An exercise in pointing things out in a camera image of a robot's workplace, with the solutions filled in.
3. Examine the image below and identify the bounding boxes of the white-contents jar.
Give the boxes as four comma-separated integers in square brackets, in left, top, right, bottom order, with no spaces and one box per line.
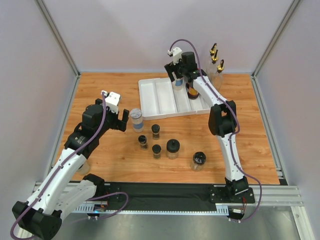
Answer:
[173,78,184,91]

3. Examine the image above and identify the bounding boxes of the tall jar white beads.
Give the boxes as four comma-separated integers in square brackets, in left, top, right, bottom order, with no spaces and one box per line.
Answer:
[129,108,144,133]

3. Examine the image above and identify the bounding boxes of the red-lid sauce jar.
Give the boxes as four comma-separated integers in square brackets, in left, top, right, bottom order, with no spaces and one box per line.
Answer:
[186,83,199,100]

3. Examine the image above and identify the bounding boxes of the clear oil bottle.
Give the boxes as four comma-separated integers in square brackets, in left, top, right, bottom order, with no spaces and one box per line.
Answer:
[207,49,219,76]

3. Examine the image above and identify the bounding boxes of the tall bottle dark contents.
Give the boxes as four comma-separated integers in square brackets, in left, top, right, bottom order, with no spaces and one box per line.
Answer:
[209,43,219,64]

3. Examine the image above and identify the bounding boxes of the oil bottle with dark sauce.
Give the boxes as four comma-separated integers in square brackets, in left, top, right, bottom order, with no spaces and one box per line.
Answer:
[210,59,225,92]

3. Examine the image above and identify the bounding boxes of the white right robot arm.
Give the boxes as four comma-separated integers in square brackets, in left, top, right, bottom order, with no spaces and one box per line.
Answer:
[164,47,249,203]

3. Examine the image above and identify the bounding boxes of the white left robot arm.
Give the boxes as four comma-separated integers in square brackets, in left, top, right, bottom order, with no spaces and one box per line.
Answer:
[10,91,129,240]

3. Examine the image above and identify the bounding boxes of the small black-cap spice bottle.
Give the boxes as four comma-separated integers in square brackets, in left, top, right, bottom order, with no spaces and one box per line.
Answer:
[138,135,148,150]

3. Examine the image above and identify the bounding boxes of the white divided tray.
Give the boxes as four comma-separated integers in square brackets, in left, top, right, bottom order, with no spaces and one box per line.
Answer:
[138,77,210,121]

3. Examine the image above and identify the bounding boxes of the small spice bottle upper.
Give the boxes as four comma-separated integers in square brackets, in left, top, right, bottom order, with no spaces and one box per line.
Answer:
[151,124,160,140]

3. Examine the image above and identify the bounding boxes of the small spice bottle lower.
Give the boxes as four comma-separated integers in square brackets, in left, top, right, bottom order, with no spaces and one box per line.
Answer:
[152,144,162,159]

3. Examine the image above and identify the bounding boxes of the black-lid jar near left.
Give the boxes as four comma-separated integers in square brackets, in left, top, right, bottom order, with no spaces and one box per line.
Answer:
[77,161,90,176]

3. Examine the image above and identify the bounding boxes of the black-knob lid glass jar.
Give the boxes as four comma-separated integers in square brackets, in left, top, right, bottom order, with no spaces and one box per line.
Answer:
[166,139,180,160]

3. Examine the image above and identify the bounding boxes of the black base cloth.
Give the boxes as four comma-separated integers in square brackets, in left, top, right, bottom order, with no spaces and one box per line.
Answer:
[102,181,218,213]

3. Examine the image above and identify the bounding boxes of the black-lid glass jar right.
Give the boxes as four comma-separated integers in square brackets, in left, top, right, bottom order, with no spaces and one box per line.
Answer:
[190,151,207,172]

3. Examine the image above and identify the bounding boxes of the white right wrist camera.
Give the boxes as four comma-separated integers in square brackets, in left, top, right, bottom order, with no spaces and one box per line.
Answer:
[167,47,182,65]

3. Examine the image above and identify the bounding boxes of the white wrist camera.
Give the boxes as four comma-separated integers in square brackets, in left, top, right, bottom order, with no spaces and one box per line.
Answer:
[101,90,122,114]
[167,47,182,65]

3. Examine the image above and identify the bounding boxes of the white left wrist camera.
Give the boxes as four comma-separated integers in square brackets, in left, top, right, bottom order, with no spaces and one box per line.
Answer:
[101,90,122,114]

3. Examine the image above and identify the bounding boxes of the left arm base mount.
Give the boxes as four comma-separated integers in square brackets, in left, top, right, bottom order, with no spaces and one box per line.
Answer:
[86,183,126,216]

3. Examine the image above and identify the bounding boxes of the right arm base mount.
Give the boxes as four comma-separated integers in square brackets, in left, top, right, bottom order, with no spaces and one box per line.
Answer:
[208,184,256,204]

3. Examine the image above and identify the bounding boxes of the aluminium frame rail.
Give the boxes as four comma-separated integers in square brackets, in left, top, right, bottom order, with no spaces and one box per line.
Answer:
[72,185,303,216]

